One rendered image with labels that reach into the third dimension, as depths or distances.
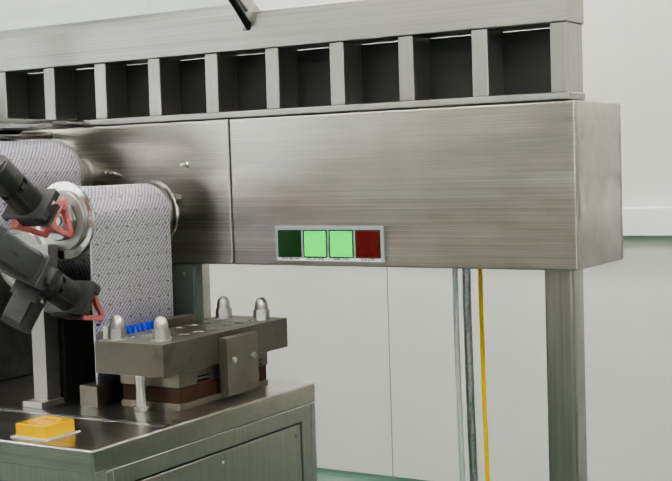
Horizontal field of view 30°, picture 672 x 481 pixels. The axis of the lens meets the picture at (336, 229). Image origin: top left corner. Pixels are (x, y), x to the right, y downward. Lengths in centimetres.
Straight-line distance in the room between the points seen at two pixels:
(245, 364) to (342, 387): 284
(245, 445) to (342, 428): 292
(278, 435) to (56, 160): 74
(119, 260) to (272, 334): 34
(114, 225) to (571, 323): 89
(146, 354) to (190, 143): 55
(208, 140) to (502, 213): 67
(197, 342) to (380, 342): 284
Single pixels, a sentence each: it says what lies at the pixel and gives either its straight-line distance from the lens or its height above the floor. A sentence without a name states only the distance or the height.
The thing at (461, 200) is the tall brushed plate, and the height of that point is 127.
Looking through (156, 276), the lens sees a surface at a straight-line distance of 255.
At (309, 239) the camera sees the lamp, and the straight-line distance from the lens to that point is 248.
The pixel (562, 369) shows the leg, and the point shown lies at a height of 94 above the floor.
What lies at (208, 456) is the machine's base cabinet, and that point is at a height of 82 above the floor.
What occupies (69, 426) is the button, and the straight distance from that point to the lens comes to 219.
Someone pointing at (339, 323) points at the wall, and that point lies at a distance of 522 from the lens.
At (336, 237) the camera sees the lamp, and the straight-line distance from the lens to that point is 244.
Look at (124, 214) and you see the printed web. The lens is 247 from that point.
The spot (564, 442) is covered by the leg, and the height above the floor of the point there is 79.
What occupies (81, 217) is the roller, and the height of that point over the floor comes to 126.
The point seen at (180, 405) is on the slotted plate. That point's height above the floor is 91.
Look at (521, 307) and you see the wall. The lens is 484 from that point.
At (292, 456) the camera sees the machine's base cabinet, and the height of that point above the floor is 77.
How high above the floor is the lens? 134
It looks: 3 degrees down
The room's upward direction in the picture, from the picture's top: 2 degrees counter-clockwise
